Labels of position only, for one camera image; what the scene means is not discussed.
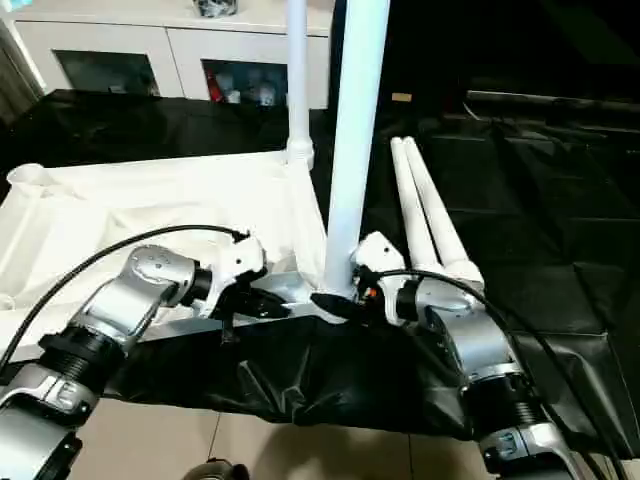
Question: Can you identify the grey curtain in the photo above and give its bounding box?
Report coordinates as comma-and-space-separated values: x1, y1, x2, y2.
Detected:
0, 18, 47, 127

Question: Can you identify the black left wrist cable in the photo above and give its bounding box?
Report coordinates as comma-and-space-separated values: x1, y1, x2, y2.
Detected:
0, 224, 252, 373

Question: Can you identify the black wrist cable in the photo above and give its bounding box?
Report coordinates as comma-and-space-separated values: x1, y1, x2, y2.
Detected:
368, 267, 603, 463
0, 224, 252, 373

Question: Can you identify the grey crumpled object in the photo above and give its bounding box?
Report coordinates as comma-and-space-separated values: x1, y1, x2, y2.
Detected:
194, 0, 240, 19

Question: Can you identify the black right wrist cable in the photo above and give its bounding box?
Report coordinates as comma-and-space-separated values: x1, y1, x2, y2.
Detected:
368, 267, 603, 463

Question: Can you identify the black plastic mat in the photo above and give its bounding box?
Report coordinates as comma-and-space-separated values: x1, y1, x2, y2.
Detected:
0, 90, 640, 443

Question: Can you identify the white plastic table leg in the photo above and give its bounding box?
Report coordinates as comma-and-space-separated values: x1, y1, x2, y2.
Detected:
284, 0, 317, 169
389, 137, 447, 277
402, 137, 487, 293
321, 0, 393, 301

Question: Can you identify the white sideboard cabinet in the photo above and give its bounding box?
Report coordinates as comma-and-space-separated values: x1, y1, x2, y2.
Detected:
14, 0, 334, 110

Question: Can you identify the white plastic table top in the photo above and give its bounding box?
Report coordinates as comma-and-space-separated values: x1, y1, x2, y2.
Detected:
0, 149, 353, 363

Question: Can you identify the black low shelf board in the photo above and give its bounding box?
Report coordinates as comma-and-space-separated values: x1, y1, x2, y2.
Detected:
464, 89, 640, 115

